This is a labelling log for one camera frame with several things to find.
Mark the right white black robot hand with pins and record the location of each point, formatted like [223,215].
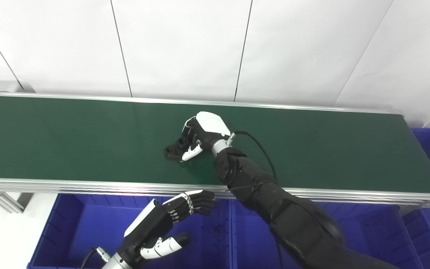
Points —
[209,127]

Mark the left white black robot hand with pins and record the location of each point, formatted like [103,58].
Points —
[147,228]

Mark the black flange metal part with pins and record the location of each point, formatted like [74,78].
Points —
[173,151]

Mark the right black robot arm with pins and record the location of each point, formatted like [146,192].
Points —
[293,220]

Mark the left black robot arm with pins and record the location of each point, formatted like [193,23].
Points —
[120,263]

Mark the green conveyor belt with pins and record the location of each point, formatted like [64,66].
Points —
[88,184]
[88,142]

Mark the aluminium conveyor support leg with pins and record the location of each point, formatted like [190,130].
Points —
[2,201]

